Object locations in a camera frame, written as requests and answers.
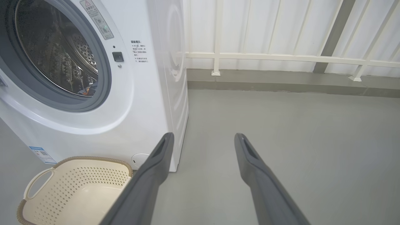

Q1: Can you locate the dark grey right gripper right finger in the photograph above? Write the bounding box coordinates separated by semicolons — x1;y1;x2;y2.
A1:
234;133;310;225

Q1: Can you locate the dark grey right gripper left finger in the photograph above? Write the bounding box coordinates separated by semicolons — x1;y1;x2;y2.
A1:
99;132;174;225

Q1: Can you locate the blue cartoon print garment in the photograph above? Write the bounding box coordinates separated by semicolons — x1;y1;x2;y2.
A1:
77;82;98;97

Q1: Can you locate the white front-load washing machine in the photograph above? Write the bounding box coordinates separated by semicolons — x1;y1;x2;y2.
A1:
0;0;189;172

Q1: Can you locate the stainless steel washing machine drum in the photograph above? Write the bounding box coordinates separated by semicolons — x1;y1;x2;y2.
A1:
15;0;99;97

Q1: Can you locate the round white filter cover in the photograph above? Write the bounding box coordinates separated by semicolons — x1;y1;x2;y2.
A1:
131;153;150;170

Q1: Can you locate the cream perforated laundry basket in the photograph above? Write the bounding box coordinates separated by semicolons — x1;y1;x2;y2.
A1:
17;156;133;225

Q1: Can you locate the blue energy label sticker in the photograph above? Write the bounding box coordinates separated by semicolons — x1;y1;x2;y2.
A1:
29;146;57;165

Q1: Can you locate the white metal railing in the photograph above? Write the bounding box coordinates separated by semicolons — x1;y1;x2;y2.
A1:
184;0;400;82

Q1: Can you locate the grey warning sticker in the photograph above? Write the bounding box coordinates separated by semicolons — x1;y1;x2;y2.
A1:
80;0;114;40

